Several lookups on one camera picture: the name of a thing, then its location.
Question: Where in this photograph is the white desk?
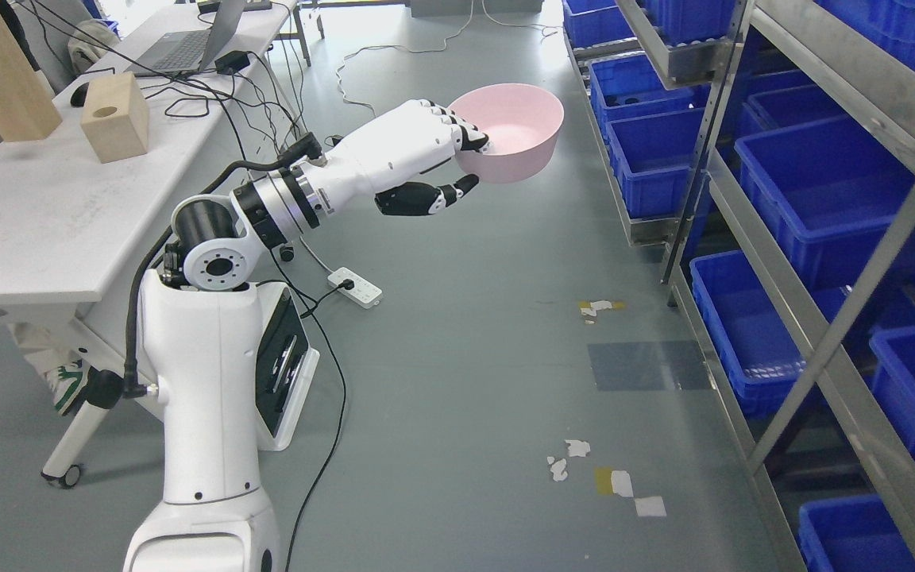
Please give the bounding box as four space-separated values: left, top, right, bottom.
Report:
0 0 301 489

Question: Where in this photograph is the white power strip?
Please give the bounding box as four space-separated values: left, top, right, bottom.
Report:
327 267 384 309

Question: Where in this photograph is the wooden block with hole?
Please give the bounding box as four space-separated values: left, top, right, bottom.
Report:
80 72 150 164

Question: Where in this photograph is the steel shelf rack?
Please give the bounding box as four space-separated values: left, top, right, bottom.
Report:
563 1 915 571

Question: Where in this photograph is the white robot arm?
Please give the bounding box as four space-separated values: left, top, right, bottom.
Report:
123 133 326 571

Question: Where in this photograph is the grey laptop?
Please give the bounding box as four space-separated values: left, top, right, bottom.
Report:
126 1 246 77

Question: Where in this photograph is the pink ikea bowl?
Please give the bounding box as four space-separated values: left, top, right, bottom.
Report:
448 83 564 184

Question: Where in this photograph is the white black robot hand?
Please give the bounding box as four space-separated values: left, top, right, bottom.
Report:
302 100 489 216

